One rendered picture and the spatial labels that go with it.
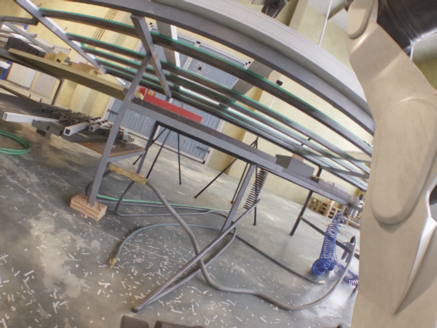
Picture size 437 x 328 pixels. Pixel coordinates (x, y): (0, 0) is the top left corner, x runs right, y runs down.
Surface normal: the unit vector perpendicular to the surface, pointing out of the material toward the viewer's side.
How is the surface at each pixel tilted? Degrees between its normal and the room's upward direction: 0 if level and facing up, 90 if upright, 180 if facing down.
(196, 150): 90
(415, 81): 90
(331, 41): 90
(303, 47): 90
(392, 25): 144
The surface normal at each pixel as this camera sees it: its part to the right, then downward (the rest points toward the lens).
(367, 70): -0.88, 0.00
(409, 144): -0.90, -0.37
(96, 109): 0.14, 0.11
